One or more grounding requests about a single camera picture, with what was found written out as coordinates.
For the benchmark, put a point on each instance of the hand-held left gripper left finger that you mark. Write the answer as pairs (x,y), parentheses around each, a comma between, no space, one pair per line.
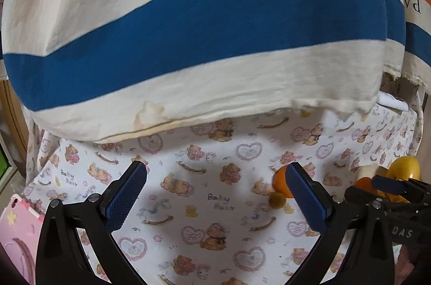
(126,197)

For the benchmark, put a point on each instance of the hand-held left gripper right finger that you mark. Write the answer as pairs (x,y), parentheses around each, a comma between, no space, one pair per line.
(306,200)

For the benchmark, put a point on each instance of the yellow pear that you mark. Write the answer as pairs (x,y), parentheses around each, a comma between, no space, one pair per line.
(405,169)

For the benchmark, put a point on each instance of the white remote control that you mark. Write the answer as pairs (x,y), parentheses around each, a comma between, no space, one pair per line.
(390,101)

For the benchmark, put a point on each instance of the large orange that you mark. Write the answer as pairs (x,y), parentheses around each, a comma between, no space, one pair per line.
(365,185)

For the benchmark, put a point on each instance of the striped white blue orange shirt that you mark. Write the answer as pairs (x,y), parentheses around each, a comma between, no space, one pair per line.
(202,35)

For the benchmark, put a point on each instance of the small yellowish kumquat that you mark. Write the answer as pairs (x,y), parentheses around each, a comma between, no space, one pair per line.
(276,200)

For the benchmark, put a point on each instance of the small mandarin orange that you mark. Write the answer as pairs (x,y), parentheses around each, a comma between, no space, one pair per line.
(279,182)

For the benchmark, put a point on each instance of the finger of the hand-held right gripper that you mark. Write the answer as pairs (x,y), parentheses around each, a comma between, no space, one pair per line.
(357,194)
(387,184)

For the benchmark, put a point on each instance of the bear-printed white cloth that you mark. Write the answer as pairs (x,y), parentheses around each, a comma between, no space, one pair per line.
(208,177)

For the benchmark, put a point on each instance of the pink foam mat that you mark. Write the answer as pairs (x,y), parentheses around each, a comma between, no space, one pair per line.
(16,238)

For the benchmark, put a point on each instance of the green box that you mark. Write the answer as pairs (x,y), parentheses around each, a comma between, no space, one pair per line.
(4,160)

